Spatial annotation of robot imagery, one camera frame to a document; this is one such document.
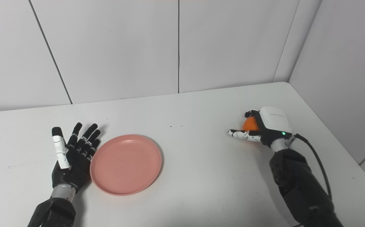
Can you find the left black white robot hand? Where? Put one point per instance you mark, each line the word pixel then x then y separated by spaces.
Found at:
pixel 72 171

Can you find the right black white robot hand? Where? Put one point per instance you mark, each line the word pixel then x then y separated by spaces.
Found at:
pixel 275 121

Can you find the orange fruit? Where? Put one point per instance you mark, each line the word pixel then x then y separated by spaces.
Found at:
pixel 251 125

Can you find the pink round plate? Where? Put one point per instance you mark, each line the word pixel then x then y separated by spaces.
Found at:
pixel 125 164

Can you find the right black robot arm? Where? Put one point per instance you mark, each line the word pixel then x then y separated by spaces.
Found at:
pixel 302 186

